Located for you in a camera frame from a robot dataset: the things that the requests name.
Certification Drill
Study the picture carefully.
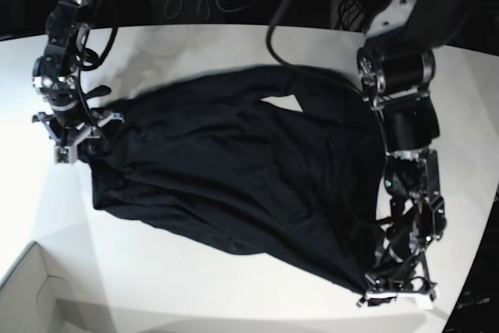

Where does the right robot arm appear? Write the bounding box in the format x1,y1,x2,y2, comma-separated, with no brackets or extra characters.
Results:
32,0,118,154

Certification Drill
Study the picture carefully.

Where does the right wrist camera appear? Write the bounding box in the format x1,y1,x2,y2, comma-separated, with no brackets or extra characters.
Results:
54,145,79,165

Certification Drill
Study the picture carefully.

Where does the black t-shirt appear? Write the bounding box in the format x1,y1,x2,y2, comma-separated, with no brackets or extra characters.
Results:
79,66,385,294

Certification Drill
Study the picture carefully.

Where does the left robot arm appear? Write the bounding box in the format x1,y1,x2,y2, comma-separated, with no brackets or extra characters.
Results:
334,0,476,306

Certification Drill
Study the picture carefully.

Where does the white cardboard box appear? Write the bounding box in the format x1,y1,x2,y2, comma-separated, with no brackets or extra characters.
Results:
1,242,86,332

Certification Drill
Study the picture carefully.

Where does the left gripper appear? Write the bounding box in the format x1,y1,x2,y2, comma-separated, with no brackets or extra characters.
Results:
363,246,436,298

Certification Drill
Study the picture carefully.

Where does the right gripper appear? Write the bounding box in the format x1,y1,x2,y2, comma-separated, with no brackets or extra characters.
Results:
31,108,124,147

